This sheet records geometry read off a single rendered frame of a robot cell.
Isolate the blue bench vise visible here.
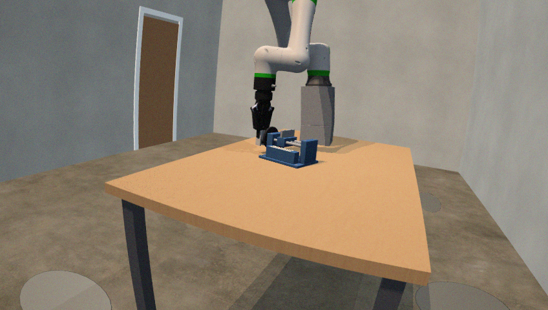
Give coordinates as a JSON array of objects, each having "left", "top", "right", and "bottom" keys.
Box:
[{"left": 258, "top": 127, "right": 318, "bottom": 169}]

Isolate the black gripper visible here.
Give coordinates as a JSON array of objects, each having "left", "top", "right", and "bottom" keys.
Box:
[{"left": 250, "top": 91, "right": 274, "bottom": 146}]

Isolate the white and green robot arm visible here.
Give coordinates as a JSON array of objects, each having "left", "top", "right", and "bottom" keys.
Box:
[{"left": 253, "top": 0, "right": 332, "bottom": 92}]

